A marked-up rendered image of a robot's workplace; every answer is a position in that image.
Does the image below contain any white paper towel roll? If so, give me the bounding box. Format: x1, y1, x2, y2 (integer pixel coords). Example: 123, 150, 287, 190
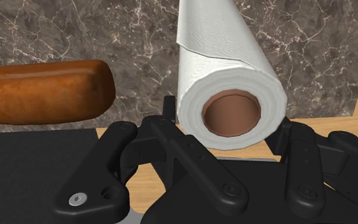
176, 0, 289, 151

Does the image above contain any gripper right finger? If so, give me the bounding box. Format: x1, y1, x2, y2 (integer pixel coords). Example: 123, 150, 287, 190
265, 116, 358, 220

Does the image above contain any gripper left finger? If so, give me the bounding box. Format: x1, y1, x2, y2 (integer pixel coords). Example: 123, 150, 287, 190
53, 95, 250, 224

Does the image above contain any brown bread loaf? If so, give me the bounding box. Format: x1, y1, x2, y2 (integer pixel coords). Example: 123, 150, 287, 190
0, 59, 117, 126

